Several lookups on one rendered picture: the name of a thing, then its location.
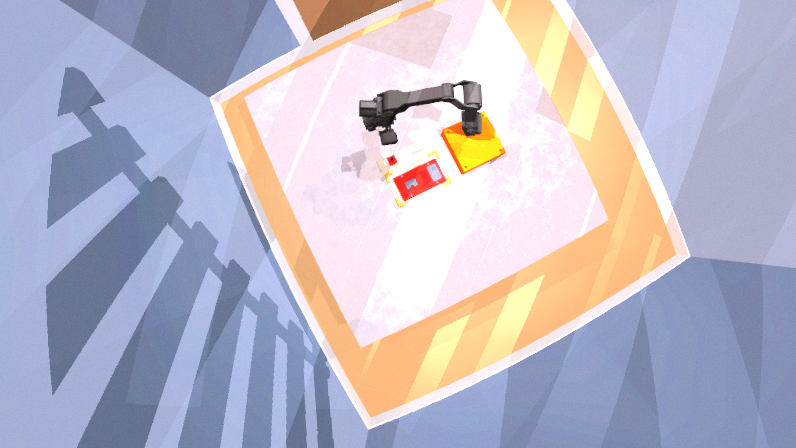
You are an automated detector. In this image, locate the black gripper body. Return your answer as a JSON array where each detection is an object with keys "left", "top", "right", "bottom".
[{"left": 379, "top": 115, "right": 398, "bottom": 146}]

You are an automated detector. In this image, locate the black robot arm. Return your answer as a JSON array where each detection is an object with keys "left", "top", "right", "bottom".
[{"left": 358, "top": 80, "right": 482, "bottom": 138}]

